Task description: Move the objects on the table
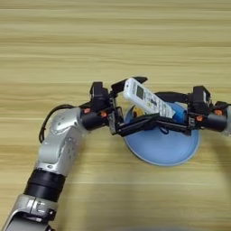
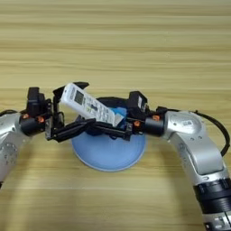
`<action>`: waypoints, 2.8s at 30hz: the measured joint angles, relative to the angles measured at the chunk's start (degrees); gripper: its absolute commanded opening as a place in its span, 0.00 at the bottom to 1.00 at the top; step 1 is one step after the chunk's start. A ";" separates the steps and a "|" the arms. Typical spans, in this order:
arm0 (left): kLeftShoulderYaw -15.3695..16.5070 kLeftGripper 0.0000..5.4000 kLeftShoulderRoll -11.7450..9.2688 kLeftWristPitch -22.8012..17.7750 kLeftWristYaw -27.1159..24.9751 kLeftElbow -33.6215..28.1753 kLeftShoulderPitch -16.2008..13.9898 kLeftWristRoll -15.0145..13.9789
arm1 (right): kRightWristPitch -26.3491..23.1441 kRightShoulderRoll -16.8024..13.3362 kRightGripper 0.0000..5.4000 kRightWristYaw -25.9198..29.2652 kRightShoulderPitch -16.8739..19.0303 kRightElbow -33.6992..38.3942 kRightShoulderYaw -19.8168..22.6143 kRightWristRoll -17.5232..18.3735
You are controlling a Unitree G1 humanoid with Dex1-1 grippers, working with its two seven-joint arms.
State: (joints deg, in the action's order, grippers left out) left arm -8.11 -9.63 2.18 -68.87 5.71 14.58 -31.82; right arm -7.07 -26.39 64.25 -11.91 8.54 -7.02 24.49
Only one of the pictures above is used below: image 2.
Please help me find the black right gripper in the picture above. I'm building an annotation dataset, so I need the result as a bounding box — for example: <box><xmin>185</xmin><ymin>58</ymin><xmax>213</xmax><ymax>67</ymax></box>
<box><xmin>86</xmin><ymin>96</ymin><xmax>166</xmax><ymax>142</ymax></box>

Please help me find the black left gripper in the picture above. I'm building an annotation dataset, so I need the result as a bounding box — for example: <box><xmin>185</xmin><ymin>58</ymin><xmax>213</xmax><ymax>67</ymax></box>
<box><xmin>19</xmin><ymin>81</ymin><xmax>97</xmax><ymax>143</ymax></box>

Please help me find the small blue silver device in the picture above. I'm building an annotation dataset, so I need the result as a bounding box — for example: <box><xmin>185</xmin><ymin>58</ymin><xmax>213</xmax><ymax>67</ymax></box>
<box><xmin>112</xmin><ymin>106</ymin><xmax>128</xmax><ymax>126</ymax></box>

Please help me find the white remote control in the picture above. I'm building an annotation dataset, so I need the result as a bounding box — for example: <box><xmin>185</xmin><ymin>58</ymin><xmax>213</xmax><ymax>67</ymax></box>
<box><xmin>59</xmin><ymin>82</ymin><xmax>125</xmax><ymax>127</ymax></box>

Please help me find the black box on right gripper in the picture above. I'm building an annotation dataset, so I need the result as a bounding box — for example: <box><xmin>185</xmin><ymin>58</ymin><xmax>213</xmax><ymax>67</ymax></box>
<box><xmin>127</xmin><ymin>90</ymin><xmax>149</xmax><ymax>117</ymax></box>

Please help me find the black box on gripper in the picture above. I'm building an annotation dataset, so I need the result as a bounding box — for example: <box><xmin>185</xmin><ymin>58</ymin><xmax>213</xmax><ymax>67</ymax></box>
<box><xmin>26</xmin><ymin>87</ymin><xmax>47</xmax><ymax>117</ymax></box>
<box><xmin>127</xmin><ymin>90</ymin><xmax>149</xmax><ymax>117</ymax></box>

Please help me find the blue round plate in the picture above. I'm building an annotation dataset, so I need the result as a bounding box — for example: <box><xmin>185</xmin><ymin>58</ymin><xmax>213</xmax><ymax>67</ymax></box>
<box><xmin>70</xmin><ymin>103</ymin><xmax>148</xmax><ymax>173</ymax></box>

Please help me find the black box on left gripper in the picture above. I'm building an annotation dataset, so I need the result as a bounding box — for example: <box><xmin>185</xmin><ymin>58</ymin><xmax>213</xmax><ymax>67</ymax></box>
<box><xmin>26</xmin><ymin>87</ymin><xmax>47</xmax><ymax>117</ymax></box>

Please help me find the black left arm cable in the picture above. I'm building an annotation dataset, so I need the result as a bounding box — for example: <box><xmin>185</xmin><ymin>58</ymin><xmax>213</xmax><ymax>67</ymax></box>
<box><xmin>0</xmin><ymin>109</ymin><xmax>19</xmax><ymax>117</ymax></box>

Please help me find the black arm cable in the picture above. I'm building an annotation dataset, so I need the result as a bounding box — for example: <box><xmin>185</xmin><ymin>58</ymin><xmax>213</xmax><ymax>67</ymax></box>
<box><xmin>156</xmin><ymin>106</ymin><xmax>231</xmax><ymax>158</ymax></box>
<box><xmin>0</xmin><ymin>109</ymin><xmax>19</xmax><ymax>117</ymax></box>

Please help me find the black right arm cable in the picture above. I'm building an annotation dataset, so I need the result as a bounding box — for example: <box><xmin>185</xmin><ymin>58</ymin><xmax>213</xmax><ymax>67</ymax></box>
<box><xmin>156</xmin><ymin>106</ymin><xmax>231</xmax><ymax>158</ymax></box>

